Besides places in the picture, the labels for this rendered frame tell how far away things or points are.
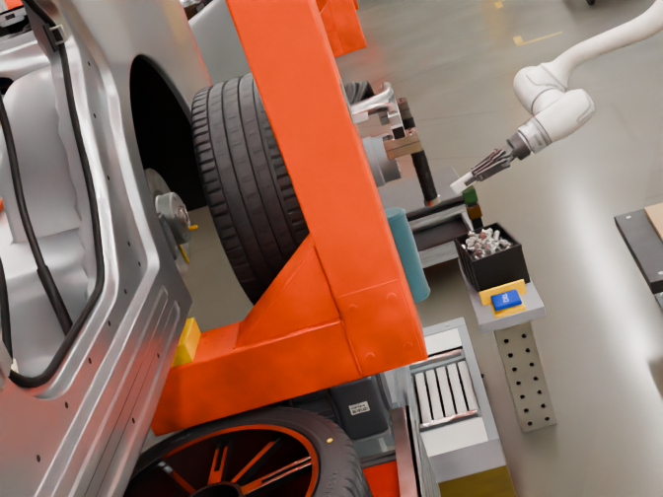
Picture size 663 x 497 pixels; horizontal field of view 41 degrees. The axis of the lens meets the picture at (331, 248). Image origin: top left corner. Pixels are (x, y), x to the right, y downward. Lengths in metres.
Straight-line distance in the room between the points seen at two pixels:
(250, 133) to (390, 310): 0.56
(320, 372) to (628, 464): 0.87
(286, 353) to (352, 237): 0.32
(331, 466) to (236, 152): 0.79
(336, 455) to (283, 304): 0.36
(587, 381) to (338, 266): 1.10
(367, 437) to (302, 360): 0.43
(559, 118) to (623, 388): 0.81
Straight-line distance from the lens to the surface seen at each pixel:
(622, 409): 2.66
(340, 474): 1.84
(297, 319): 2.03
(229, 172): 2.16
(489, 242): 2.43
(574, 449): 2.55
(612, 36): 2.59
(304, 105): 1.84
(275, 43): 1.82
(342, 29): 6.06
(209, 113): 2.28
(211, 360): 2.08
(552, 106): 2.54
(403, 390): 2.71
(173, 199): 2.55
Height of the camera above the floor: 1.55
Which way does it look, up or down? 21 degrees down
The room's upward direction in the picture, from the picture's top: 20 degrees counter-clockwise
